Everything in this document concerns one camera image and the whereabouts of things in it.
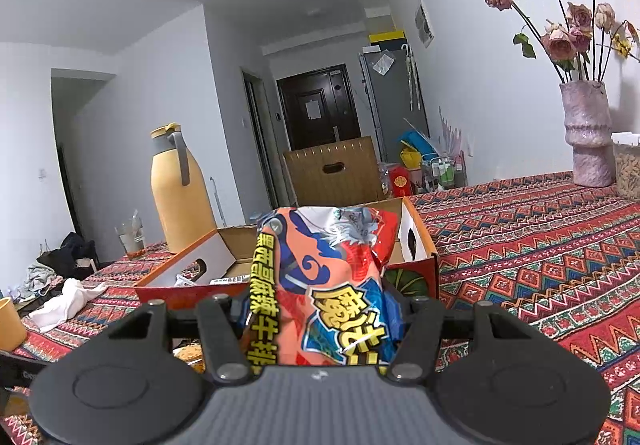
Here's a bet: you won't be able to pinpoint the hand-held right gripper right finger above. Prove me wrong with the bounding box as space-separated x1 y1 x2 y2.
383 297 528 382

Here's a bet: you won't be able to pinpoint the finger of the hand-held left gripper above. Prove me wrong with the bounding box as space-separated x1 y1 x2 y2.
0 350 55 380

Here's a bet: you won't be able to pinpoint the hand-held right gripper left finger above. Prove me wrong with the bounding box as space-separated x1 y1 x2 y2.
107 296 257 385

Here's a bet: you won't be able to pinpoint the gold snack packet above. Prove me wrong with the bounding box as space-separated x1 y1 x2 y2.
172 344 207 374

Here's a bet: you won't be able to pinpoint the red cardboard box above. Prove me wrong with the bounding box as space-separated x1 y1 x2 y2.
134 198 440 326

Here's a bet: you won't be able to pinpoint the blue and orange snack bag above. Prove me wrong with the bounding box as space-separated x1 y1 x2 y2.
242 206 401 378

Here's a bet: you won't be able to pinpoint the yellow cup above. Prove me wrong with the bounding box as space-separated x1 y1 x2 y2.
0 297 28 352

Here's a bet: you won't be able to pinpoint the white cloth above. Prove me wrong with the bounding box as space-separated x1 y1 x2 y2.
30 277 108 332

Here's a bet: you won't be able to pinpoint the black folding chair with clothes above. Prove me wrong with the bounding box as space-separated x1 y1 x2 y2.
22 231 99 298

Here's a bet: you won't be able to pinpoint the glass cup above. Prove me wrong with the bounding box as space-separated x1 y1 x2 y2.
115 210 147 260

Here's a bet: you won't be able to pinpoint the yellow thermos jug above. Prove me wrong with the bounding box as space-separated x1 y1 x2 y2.
151 124 218 254

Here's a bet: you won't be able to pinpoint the red gift box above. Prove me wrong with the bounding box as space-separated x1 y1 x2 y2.
390 165 416 196

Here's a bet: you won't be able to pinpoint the blue plastic item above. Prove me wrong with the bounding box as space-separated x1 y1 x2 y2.
402 130 437 158

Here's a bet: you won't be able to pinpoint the grey refrigerator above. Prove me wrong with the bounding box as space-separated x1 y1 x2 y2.
359 45 426 161

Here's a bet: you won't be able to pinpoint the dark entrance door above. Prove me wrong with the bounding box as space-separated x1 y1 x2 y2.
276 65 362 151

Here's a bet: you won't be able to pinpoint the white umbrella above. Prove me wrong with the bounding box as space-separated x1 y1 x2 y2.
405 45 422 112

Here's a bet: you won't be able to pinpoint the pink textured vase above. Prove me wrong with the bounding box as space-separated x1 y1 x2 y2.
560 80 616 188

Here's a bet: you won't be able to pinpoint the clear jar with white lid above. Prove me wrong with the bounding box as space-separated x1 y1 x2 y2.
611 131 640 200

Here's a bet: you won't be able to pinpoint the clear plastic bag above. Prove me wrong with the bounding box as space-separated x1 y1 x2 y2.
372 52 396 76

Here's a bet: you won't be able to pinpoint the yellow box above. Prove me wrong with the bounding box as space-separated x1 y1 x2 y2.
367 29 408 46

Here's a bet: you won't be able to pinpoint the dried roses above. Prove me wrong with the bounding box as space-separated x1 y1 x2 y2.
472 0 640 86

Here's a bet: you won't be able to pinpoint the wire rack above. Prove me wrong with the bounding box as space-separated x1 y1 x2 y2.
422 152 468 191

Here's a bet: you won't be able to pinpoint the wall poster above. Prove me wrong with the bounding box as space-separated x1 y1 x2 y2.
415 0 434 48

